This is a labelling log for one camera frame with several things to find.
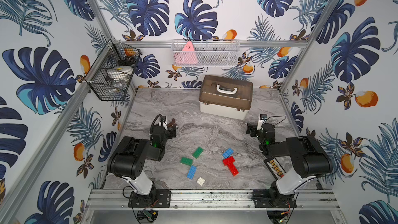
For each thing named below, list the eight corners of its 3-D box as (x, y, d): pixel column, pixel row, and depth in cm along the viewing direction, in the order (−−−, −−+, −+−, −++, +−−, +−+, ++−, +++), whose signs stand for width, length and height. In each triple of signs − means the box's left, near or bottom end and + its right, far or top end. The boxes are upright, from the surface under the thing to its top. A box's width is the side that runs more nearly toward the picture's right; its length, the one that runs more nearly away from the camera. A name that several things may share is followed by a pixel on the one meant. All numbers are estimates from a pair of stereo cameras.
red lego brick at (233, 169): (233, 176, 83) (234, 175, 81) (227, 166, 87) (227, 165, 85) (238, 173, 84) (239, 172, 82) (231, 163, 88) (232, 162, 86)
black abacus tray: (276, 180, 82) (278, 178, 80) (263, 161, 88) (265, 159, 87) (285, 175, 84) (287, 174, 82) (272, 157, 90) (274, 155, 88)
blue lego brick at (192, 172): (186, 177, 83) (186, 176, 81) (191, 166, 87) (191, 164, 85) (192, 179, 82) (192, 178, 80) (197, 168, 86) (197, 167, 84)
